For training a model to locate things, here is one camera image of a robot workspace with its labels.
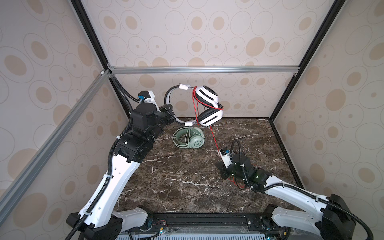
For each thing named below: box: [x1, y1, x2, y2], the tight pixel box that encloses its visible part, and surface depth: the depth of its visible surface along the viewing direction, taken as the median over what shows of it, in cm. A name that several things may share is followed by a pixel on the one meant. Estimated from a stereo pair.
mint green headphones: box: [172, 126, 206, 149], surface depth 102 cm
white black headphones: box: [164, 83, 224, 127], surface depth 53 cm
